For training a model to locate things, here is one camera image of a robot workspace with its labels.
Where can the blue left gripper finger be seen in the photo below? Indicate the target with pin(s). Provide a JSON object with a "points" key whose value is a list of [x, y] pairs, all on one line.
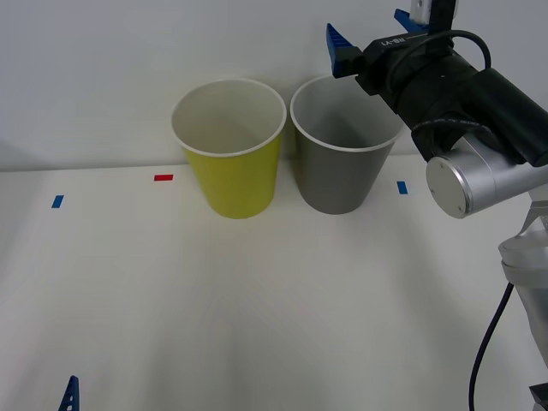
{"points": [[70, 398]]}

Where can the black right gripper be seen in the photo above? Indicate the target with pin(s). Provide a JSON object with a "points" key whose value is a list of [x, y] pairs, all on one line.
{"points": [[394, 73]]}

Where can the silver and black right arm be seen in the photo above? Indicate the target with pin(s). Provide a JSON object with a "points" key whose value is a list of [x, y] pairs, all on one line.
{"points": [[484, 171]]}

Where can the grey plastic waste bin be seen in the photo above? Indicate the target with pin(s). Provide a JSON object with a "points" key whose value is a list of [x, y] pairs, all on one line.
{"points": [[338, 180]]}

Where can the yellow-green plastic waste bin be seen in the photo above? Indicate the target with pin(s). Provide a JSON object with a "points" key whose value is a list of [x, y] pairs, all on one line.
{"points": [[235, 184]]}

